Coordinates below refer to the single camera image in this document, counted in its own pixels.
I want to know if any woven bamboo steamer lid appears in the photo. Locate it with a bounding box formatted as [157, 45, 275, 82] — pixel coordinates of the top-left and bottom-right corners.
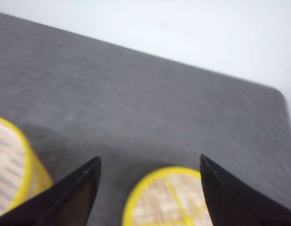
[122, 166, 212, 226]

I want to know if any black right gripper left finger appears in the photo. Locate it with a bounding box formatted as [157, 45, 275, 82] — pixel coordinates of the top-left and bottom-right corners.
[0, 157, 101, 226]

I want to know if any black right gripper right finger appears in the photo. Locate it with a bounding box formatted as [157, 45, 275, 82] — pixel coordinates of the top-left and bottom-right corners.
[200, 155, 291, 226]

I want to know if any bamboo steamer basket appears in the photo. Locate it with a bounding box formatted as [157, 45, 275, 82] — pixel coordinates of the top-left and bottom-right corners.
[0, 117, 53, 216]

